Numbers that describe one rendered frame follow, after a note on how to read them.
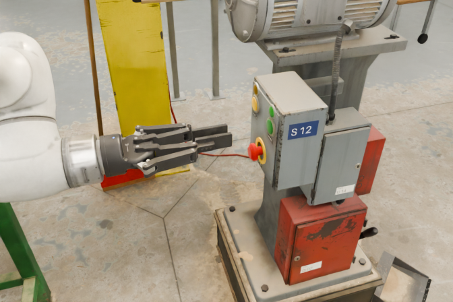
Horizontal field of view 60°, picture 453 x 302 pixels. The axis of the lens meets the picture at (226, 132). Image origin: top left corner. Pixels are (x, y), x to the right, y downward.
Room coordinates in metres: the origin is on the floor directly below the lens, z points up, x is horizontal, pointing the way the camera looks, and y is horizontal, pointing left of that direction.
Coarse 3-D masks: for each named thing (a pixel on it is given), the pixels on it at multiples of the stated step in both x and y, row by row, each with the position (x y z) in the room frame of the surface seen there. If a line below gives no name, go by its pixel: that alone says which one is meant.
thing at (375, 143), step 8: (376, 136) 0.98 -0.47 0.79; (368, 144) 0.96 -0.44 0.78; (376, 144) 0.97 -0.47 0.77; (368, 152) 0.96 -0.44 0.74; (376, 152) 0.97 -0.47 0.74; (368, 160) 0.96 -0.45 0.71; (376, 160) 0.97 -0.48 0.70; (368, 168) 0.97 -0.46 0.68; (376, 168) 0.97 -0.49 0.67; (360, 176) 0.96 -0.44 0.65; (368, 176) 0.97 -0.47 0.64; (360, 184) 0.96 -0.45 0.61; (368, 184) 0.97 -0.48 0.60; (360, 192) 0.96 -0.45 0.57; (368, 192) 0.97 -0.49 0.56
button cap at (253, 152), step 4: (252, 144) 0.68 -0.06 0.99; (248, 148) 0.68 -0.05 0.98; (252, 148) 0.67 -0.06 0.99; (256, 148) 0.67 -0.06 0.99; (260, 148) 0.68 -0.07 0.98; (248, 152) 0.68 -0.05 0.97; (252, 152) 0.66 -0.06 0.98; (256, 152) 0.66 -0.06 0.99; (260, 152) 0.67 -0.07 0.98; (252, 156) 0.66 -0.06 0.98; (256, 156) 0.66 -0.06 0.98
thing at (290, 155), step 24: (288, 72) 0.77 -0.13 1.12; (264, 96) 0.68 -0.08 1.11; (288, 96) 0.67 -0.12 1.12; (312, 96) 0.67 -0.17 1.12; (264, 120) 0.67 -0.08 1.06; (288, 120) 0.61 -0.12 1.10; (312, 120) 0.62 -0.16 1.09; (264, 144) 0.66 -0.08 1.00; (288, 144) 0.61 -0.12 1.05; (312, 144) 0.63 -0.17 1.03; (264, 168) 0.66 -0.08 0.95; (288, 168) 0.61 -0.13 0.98; (312, 168) 0.63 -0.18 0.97
